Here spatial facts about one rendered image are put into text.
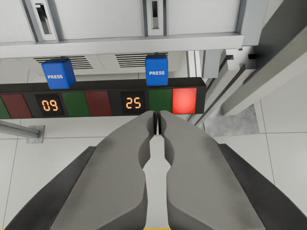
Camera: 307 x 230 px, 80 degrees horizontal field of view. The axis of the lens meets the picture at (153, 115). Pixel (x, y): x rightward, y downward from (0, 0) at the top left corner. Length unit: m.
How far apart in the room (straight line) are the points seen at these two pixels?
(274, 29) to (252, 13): 0.08
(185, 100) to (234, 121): 0.73
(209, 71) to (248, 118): 0.74
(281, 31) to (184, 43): 0.12
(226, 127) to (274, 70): 0.43
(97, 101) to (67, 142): 0.76
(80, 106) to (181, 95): 0.13
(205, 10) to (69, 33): 0.14
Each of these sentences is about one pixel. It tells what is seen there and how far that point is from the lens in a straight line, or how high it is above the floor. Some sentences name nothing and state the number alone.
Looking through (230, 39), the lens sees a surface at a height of 0.73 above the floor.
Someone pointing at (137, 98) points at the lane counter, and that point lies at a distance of 0.24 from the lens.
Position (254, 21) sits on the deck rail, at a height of 0.74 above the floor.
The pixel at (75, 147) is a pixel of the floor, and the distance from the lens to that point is 0.98.
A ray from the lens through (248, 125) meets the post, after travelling 0.98.
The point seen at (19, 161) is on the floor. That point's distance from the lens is 1.12.
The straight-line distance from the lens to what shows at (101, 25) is 0.21.
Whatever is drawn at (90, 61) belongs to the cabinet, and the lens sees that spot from 0.87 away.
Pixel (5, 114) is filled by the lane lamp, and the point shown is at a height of 0.65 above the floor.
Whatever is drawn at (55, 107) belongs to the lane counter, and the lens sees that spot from 0.28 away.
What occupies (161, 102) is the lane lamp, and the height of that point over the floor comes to 0.66.
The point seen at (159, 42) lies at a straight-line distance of 0.18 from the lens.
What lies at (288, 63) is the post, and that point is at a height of 0.49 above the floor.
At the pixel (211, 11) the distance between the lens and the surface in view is 0.21.
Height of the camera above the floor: 0.88
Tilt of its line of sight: 75 degrees down
